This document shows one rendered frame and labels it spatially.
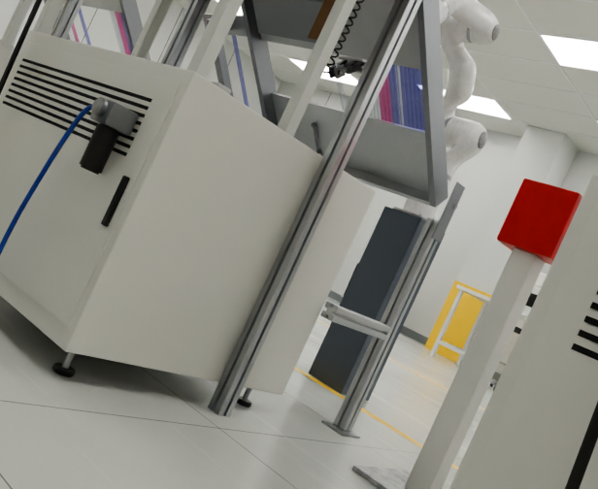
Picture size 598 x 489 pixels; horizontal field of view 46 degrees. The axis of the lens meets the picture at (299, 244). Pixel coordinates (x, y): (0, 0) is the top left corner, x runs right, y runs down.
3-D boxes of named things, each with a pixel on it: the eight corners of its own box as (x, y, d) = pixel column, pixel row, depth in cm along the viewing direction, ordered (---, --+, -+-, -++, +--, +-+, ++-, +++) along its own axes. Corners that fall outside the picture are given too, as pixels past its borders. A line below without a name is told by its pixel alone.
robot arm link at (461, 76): (455, 154, 265) (419, 145, 275) (473, 146, 273) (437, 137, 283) (472, 16, 242) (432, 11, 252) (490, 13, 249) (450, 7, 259)
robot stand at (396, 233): (336, 380, 281) (409, 220, 281) (368, 401, 268) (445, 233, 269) (307, 373, 268) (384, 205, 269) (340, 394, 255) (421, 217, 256)
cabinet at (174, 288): (125, 312, 222) (208, 134, 223) (273, 417, 176) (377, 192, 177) (-82, 257, 173) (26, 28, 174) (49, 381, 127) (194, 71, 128)
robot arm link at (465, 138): (428, 177, 277) (453, 121, 278) (470, 189, 266) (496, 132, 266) (415, 165, 268) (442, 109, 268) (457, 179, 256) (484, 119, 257)
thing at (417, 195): (274, 152, 243) (288, 145, 246) (429, 206, 199) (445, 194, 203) (273, 149, 242) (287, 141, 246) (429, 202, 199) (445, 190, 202)
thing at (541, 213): (402, 473, 180) (529, 195, 181) (482, 527, 164) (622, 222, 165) (351, 470, 162) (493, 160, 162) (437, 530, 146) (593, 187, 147)
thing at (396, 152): (279, 146, 243) (284, 143, 245) (434, 198, 200) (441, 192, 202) (268, 95, 233) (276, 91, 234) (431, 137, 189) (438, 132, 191)
